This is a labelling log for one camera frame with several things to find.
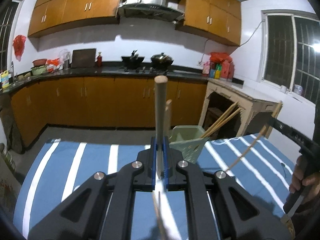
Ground wooden chopstick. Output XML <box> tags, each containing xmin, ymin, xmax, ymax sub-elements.
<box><xmin>152</xmin><ymin>191</ymin><xmax>169</xmax><ymax>240</ymax></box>
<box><xmin>164</xmin><ymin>99</ymin><xmax>172</xmax><ymax>137</ymax></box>
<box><xmin>154</xmin><ymin>75</ymin><xmax>168</xmax><ymax>179</ymax></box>
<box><xmin>200</xmin><ymin>102</ymin><xmax>241</xmax><ymax>139</ymax></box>
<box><xmin>225</xmin><ymin>101</ymin><xmax>283</xmax><ymax>172</ymax></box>
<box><xmin>201</xmin><ymin>108</ymin><xmax>242</xmax><ymax>138</ymax></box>

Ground black wok with utensils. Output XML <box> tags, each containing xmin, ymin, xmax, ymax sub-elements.
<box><xmin>121</xmin><ymin>50</ymin><xmax>145</xmax><ymax>69</ymax></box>

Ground person's right hand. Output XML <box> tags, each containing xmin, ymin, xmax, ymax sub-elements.
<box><xmin>289</xmin><ymin>155</ymin><xmax>319</xmax><ymax>204</ymax></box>

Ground blue white striped tablecloth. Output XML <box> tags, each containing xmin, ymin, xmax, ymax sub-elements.
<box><xmin>13</xmin><ymin>134</ymin><xmax>294</xmax><ymax>237</ymax></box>

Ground white worn side table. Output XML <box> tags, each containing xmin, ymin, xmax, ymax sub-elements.
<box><xmin>199</xmin><ymin>78</ymin><xmax>283</xmax><ymax>137</ymax></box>

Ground green perforated chopstick holder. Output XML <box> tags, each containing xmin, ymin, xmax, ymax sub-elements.
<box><xmin>169</xmin><ymin>125</ymin><xmax>208</xmax><ymax>164</ymax></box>

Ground wooden stool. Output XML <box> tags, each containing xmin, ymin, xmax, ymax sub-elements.
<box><xmin>203</xmin><ymin>107</ymin><xmax>223</xmax><ymax>130</ymax></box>

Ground right barred window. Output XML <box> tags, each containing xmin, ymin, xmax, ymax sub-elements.
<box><xmin>263</xmin><ymin>13</ymin><xmax>319</xmax><ymax>103</ymax></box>

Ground barred window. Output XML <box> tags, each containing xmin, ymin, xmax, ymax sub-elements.
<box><xmin>263</xmin><ymin>13</ymin><xmax>319</xmax><ymax>103</ymax></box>
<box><xmin>0</xmin><ymin>1</ymin><xmax>18</xmax><ymax>71</ymax></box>

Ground orange lower cabinets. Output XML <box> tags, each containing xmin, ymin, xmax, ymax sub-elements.
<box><xmin>10</xmin><ymin>76</ymin><xmax>208</xmax><ymax>148</ymax></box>

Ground orange cabinets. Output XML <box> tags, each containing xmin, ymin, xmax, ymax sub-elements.
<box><xmin>10</xmin><ymin>76</ymin><xmax>208</xmax><ymax>148</ymax></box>
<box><xmin>28</xmin><ymin>0</ymin><xmax>241</xmax><ymax>46</ymax></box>

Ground red bag and bottles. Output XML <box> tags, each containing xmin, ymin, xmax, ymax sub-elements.
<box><xmin>202</xmin><ymin>52</ymin><xmax>235</xmax><ymax>81</ymax></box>

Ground red bottle on counter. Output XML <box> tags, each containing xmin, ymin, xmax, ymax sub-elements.
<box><xmin>97</xmin><ymin>51</ymin><xmax>102</xmax><ymax>67</ymax></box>

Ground dark wooden cutting board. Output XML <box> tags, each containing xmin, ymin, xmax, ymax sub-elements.
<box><xmin>71</xmin><ymin>48</ymin><xmax>96</xmax><ymax>68</ymax></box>

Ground black countertop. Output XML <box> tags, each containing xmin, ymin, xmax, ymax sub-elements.
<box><xmin>0</xmin><ymin>63</ymin><xmax>245</xmax><ymax>95</ymax></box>

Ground stacked bowls on counter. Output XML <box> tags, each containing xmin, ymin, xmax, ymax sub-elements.
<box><xmin>31</xmin><ymin>59</ymin><xmax>47</xmax><ymax>76</ymax></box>

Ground black lidded wok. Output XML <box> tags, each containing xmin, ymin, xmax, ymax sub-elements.
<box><xmin>151</xmin><ymin>53</ymin><xmax>174</xmax><ymax>70</ymax></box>

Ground yellow detergent bottle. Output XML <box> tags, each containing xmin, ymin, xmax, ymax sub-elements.
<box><xmin>1</xmin><ymin>70</ymin><xmax>10</xmax><ymax>89</ymax></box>

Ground orange upper cabinets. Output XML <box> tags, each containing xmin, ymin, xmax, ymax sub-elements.
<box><xmin>28</xmin><ymin>0</ymin><xmax>241</xmax><ymax>46</ymax></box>

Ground steel range hood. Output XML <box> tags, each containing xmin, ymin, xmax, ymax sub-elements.
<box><xmin>118</xmin><ymin>0</ymin><xmax>184</xmax><ymax>23</ymax></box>

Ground left barred window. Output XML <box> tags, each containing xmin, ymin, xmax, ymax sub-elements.
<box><xmin>0</xmin><ymin>1</ymin><xmax>18</xmax><ymax>71</ymax></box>

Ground red plastic bag on wall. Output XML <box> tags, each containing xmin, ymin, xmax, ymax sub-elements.
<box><xmin>12</xmin><ymin>35</ymin><xmax>27</xmax><ymax>62</ymax></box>

